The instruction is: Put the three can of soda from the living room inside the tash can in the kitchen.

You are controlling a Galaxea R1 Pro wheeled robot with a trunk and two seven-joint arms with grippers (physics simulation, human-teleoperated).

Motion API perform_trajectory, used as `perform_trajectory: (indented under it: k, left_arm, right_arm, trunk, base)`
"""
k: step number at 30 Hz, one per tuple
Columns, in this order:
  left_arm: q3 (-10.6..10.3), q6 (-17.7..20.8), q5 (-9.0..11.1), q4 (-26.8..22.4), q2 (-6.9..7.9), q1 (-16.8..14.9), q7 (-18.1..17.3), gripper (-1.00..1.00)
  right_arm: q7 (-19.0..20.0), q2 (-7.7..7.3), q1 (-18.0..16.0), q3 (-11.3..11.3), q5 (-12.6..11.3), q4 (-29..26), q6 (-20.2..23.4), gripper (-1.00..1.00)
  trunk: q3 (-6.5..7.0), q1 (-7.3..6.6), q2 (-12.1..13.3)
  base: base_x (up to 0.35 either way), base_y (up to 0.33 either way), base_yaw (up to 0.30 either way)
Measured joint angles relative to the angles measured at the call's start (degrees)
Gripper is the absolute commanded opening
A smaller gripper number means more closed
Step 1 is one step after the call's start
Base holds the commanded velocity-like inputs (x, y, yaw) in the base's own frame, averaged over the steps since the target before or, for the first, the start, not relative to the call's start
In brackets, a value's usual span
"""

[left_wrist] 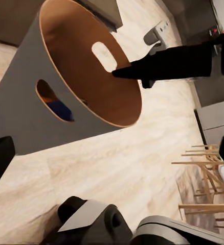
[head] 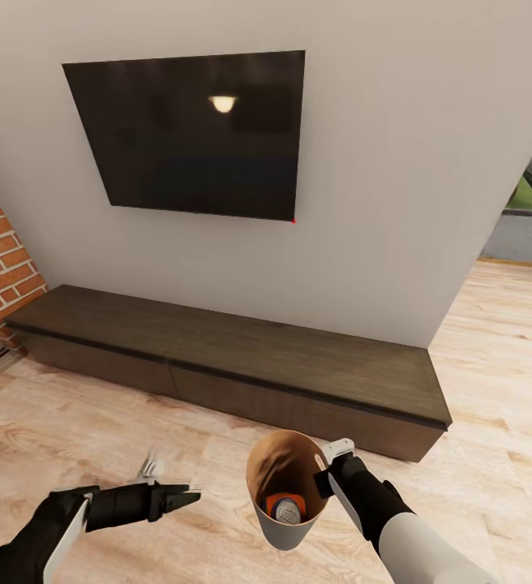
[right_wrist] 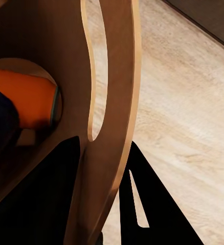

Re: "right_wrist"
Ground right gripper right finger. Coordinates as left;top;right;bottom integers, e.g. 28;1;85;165
119;141;204;245

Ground trash can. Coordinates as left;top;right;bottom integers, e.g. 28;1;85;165
0;0;142;245

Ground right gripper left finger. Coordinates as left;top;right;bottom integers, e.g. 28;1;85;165
0;136;80;245

